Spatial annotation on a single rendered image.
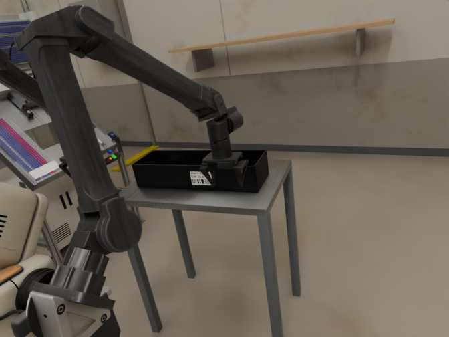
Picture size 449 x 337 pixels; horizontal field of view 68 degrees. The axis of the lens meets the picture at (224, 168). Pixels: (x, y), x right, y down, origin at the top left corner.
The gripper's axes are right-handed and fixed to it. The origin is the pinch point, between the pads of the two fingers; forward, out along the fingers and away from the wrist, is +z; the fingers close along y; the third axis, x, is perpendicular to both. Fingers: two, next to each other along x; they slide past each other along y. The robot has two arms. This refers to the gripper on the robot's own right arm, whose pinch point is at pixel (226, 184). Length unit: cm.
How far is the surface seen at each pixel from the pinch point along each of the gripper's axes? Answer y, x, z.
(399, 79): -63, -263, 23
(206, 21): 126, -279, -55
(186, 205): 26.3, -15.3, 17.9
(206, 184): 22.4, -26.9, 14.6
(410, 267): -62, -93, 98
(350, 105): -21, -266, 45
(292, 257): -3, -57, 71
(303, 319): -10, -42, 97
